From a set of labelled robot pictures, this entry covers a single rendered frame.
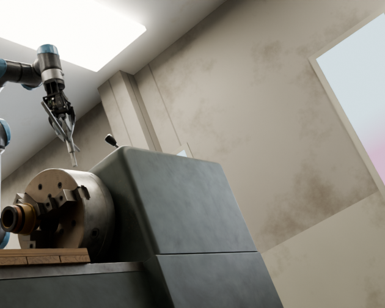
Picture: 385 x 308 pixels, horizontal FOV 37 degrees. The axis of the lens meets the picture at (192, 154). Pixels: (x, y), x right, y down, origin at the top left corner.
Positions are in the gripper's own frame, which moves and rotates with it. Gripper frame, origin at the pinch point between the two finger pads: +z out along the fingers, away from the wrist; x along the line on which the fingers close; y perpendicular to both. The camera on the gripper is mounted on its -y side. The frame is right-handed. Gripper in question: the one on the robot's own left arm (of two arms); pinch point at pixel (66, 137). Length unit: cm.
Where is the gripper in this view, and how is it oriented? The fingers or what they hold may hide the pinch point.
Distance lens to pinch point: 201.6
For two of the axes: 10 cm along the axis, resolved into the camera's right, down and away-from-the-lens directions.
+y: -1.2, -3.2, -9.4
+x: 9.6, -2.8, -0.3
